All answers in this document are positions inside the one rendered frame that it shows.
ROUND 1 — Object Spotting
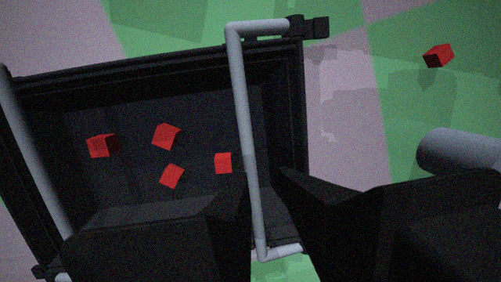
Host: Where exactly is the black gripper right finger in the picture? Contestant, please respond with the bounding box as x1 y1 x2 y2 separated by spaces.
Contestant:
278 167 501 282

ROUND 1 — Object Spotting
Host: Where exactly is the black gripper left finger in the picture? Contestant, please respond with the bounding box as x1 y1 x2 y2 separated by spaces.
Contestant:
59 172 251 282

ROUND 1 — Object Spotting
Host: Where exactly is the small red block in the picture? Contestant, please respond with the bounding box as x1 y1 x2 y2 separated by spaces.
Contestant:
423 43 455 68
214 152 232 174
152 123 181 150
159 163 185 189
86 133 121 158

